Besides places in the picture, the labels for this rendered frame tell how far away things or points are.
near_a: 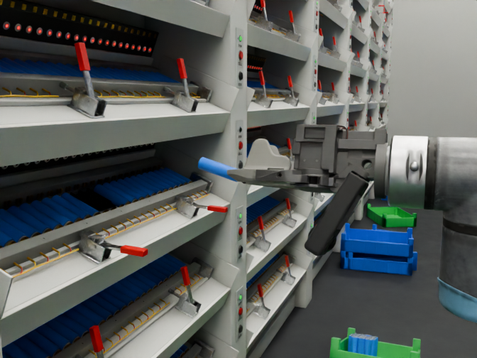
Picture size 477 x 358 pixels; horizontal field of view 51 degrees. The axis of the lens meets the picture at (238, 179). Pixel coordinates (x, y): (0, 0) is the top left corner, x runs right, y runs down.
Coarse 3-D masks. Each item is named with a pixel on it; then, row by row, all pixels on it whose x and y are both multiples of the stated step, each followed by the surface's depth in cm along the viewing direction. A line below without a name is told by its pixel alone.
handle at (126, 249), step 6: (102, 240) 66; (108, 246) 65; (114, 246) 65; (120, 246) 65; (126, 246) 64; (132, 246) 65; (120, 252) 64; (126, 252) 64; (132, 252) 64; (138, 252) 63; (144, 252) 63
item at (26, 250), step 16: (176, 192) 92; (192, 192) 98; (128, 208) 78; (144, 208) 82; (176, 208) 89; (80, 224) 68; (96, 224) 70; (112, 224) 74; (32, 240) 60; (48, 240) 62; (64, 240) 64; (0, 256) 55; (16, 256) 57; (32, 256) 60
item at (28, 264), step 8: (200, 192) 102; (160, 208) 87; (168, 208) 89; (152, 216) 84; (120, 224) 76; (128, 224) 78; (104, 232) 72; (112, 232) 74; (64, 248) 64; (72, 248) 66; (40, 256) 61; (48, 256) 62; (24, 264) 58; (32, 264) 59; (8, 272) 56; (16, 272) 57
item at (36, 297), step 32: (96, 160) 88; (128, 160) 98; (192, 160) 107; (224, 192) 105; (160, 224) 83; (192, 224) 89; (64, 256) 64; (128, 256) 71; (160, 256) 82; (0, 288) 49; (32, 288) 56; (64, 288) 58; (96, 288) 66; (0, 320) 50; (32, 320) 55
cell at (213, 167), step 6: (204, 162) 71; (210, 162) 71; (216, 162) 71; (204, 168) 71; (210, 168) 71; (216, 168) 70; (222, 168) 70; (228, 168) 70; (234, 168) 70; (216, 174) 71; (222, 174) 70; (234, 180) 70
